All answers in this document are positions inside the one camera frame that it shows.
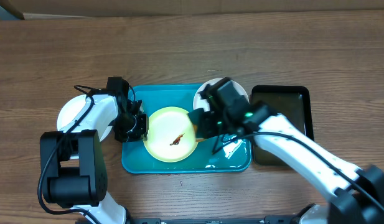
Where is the green and yellow sponge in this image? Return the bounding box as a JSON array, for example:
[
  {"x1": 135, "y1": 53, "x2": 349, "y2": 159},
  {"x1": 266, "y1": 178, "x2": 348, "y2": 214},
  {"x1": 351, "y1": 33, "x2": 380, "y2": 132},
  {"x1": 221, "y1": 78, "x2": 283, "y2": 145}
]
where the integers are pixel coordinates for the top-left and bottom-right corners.
[{"x1": 187, "y1": 108, "x2": 206, "y2": 142}]

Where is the black water tray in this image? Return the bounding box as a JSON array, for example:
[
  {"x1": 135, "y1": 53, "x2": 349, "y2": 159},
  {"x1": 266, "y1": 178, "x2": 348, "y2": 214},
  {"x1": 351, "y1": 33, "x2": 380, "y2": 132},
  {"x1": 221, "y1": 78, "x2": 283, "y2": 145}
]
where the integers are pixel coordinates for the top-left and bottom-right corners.
[{"x1": 251, "y1": 85, "x2": 316, "y2": 167}]

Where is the yellow plate with sauce stain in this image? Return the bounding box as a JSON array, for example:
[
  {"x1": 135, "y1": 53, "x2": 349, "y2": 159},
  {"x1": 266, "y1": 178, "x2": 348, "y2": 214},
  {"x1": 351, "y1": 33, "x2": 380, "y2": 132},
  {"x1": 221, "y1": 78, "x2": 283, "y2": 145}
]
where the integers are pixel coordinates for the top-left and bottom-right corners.
[{"x1": 144, "y1": 106, "x2": 198, "y2": 162}]

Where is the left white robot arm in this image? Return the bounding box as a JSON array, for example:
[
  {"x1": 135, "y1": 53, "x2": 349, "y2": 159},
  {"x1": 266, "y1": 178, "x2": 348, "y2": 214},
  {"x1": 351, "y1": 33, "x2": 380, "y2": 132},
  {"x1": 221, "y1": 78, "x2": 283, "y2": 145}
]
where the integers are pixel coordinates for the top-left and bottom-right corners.
[{"x1": 37, "y1": 77, "x2": 148, "y2": 223}]

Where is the white plate with dark stain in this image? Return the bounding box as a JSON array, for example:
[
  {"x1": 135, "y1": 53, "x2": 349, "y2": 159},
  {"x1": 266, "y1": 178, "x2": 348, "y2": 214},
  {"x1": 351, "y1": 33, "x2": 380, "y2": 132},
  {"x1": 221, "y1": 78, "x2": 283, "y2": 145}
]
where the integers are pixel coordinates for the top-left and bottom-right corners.
[{"x1": 193, "y1": 78, "x2": 249, "y2": 111}]

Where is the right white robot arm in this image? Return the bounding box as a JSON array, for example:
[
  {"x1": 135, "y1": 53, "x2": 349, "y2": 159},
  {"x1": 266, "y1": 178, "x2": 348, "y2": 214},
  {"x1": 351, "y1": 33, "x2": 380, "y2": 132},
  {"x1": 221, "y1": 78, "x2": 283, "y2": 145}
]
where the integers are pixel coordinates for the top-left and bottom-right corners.
[{"x1": 189, "y1": 77, "x2": 384, "y2": 224}]

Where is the white plate with orange stain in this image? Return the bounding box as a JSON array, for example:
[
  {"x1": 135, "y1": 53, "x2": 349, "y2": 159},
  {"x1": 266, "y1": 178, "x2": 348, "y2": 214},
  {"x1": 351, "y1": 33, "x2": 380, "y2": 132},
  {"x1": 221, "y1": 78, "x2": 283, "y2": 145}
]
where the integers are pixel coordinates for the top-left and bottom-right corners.
[{"x1": 57, "y1": 94, "x2": 118, "y2": 141}]

